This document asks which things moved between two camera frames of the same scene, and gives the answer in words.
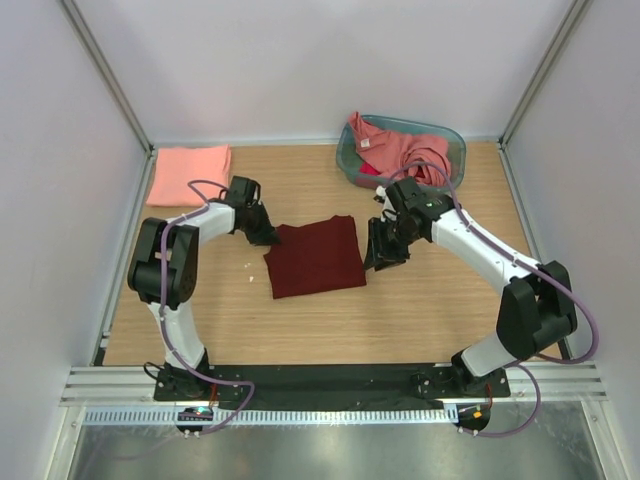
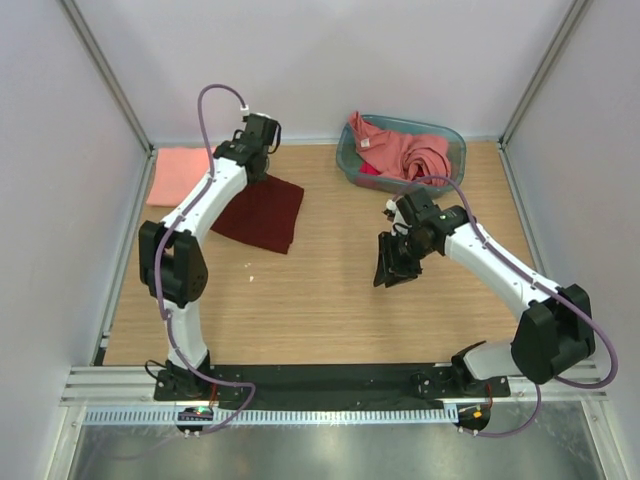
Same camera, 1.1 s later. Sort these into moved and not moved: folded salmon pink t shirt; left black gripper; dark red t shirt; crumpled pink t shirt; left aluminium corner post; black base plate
Moved: dark red t shirt; left black gripper
Not moved: black base plate; folded salmon pink t shirt; left aluminium corner post; crumpled pink t shirt
